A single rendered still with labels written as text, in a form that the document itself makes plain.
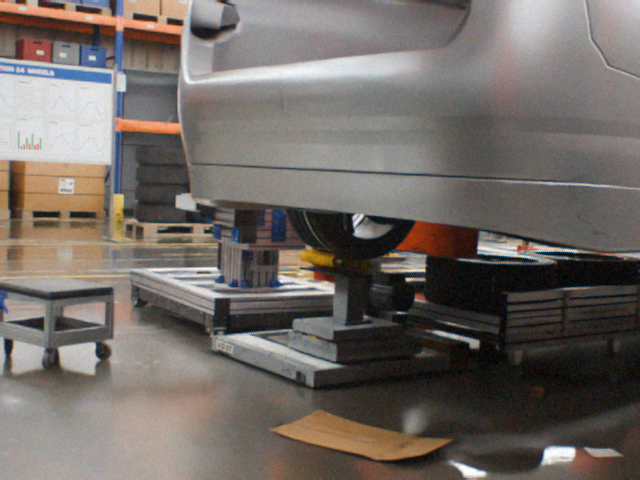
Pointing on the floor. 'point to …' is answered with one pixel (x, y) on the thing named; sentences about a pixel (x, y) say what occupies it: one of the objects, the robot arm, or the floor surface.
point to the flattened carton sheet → (357, 437)
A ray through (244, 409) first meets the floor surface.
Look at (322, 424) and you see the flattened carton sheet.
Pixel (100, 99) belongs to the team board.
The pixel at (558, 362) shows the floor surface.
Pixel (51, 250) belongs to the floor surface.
